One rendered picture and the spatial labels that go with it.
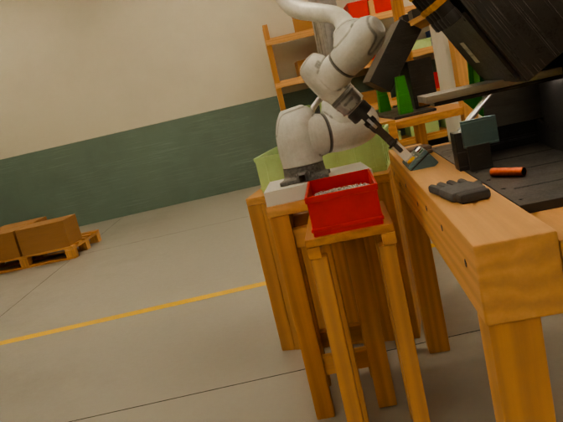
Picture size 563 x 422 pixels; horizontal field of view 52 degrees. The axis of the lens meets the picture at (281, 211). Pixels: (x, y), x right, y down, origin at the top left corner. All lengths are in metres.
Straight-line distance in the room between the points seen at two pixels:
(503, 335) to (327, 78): 0.99
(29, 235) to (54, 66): 3.14
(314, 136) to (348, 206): 0.51
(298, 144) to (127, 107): 7.01
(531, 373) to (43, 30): 8.75
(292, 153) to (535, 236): 1.22
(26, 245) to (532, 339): 6.36
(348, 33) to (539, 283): 0.97
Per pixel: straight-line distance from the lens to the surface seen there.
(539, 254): 1.07
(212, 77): 8.80
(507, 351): 1.12
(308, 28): 8.32
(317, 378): 2.27
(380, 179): 2.59
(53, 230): 6.90
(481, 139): 1.68
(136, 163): 9.02
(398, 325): 1.78
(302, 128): 2.10
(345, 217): 1.68
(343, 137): 2.16
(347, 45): 1.75
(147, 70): 8.94
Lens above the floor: 1.21
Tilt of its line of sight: 11 degrees down
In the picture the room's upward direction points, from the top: 13 degrees counter-clockwise
